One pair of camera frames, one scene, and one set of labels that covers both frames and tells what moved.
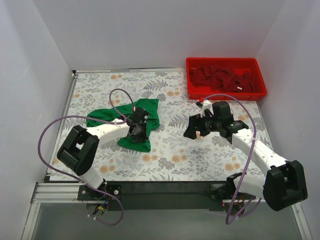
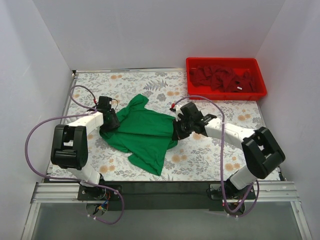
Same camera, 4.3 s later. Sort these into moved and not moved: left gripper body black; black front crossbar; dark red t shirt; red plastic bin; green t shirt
Moved: green t shirt; left gripper body black
Not moved: red plastic bin; black front crossbar; dark red t shirt
